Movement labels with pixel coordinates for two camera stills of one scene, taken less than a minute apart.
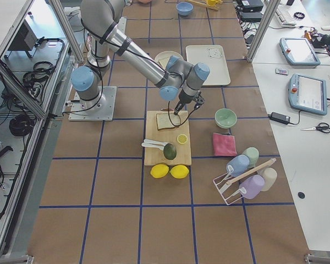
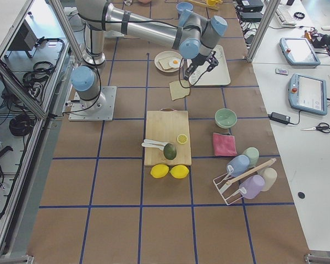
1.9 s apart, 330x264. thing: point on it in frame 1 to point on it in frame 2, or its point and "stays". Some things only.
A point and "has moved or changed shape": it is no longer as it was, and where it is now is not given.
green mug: [253, 154] stays
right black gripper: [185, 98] to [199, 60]
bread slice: [164, 121] has moved or changed shape
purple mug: [251, 187] stays
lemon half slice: [182, 138] stays
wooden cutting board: [165, 126] stays
